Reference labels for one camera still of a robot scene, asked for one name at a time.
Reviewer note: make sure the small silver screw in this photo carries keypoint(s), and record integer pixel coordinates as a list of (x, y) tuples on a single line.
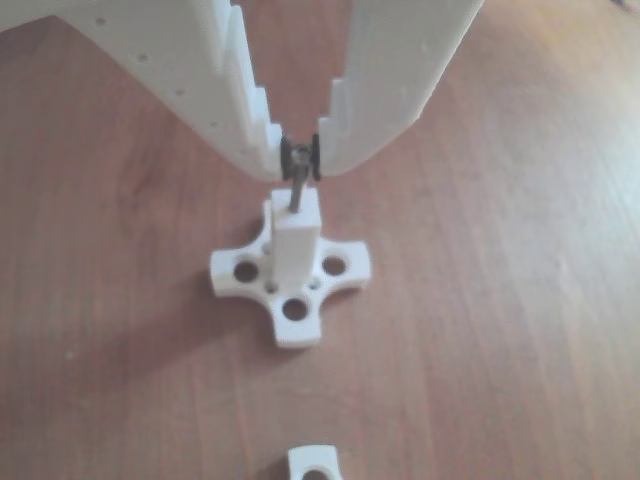
[(297, 192)]

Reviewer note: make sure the white cross-base post stand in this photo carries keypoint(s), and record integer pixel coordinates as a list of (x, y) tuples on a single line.
[(312, 459), (295, 280)]

